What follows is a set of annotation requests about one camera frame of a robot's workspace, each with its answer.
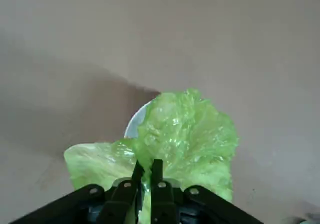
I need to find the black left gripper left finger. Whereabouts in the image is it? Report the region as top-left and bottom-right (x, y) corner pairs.
(9, 159), (145, 224)

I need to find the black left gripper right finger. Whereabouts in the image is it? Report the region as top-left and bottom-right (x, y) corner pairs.
(150, 159), (265, 224)

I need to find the green lettuce leaf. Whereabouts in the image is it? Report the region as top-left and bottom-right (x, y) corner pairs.
(63, 88), (240, 224)

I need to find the larger grey flat dish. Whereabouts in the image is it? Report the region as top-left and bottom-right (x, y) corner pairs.
(124, 100), (161, 139)

